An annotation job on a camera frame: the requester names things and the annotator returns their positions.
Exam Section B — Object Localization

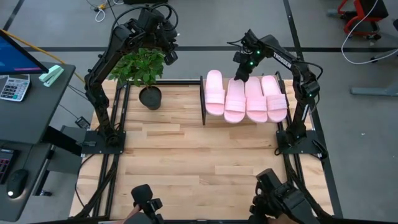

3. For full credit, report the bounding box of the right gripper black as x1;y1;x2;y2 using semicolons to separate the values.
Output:
235;45;264;83

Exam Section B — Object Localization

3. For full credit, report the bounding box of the pink rubber slide sandal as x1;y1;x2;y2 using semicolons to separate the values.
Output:
204;69;226;117
244;76;269;124
223;77;247;124
260;75;289;123

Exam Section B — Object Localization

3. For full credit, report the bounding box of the potted green plant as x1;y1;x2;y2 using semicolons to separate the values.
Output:
108;46;165;111

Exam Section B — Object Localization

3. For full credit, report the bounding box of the black box on floor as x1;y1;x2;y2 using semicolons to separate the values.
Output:
123;0;169;4

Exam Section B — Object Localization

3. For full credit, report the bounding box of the black power adapter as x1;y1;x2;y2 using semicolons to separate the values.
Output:
75;116;91;130

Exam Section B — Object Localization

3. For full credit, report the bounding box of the mint green stapler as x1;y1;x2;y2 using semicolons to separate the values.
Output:
38;64;65;88

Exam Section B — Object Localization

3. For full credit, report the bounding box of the grey metal stand leg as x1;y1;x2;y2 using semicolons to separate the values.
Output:
350;81;398;96

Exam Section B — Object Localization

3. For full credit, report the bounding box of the black computer monitor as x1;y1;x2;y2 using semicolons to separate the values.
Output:
0;29;50;76

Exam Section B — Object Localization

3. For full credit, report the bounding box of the black office desk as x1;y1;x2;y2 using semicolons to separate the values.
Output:
0;61;82;223

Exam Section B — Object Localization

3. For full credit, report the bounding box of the grey desk calculator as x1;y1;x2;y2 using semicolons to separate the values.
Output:
0;73;31;102

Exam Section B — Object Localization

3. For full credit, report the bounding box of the black backlit keyboard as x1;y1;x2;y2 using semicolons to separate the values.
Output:
0;148;16;185

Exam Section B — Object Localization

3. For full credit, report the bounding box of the black computer mouse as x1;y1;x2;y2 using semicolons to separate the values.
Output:
6;169;29;199

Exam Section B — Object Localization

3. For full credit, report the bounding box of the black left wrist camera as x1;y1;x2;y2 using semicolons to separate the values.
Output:
164;50;179;66

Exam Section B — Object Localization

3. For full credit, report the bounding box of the black frame wooden shelf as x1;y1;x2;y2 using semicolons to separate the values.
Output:
200;72;292;126

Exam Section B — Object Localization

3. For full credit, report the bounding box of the thin black floor cable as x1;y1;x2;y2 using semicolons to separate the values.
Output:
106;0;116;18

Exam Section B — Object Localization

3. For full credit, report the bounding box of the short white cable loop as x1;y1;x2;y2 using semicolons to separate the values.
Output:
94;6;107;23

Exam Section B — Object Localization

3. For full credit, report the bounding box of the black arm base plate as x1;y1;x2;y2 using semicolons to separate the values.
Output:
81;129;127;155
276;129;324;156

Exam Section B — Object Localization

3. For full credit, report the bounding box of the long white floor cable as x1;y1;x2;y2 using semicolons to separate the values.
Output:
341;0;398;65

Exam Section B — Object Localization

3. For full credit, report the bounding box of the black leader arm handle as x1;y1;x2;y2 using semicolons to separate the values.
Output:
248;167;321;224
129;183;165;224

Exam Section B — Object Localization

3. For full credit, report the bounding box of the red frame black cart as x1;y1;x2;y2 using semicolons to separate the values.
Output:
337;0;389;40

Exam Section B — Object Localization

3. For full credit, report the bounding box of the black aluminium table frame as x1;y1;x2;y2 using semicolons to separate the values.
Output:
70;73;343;224

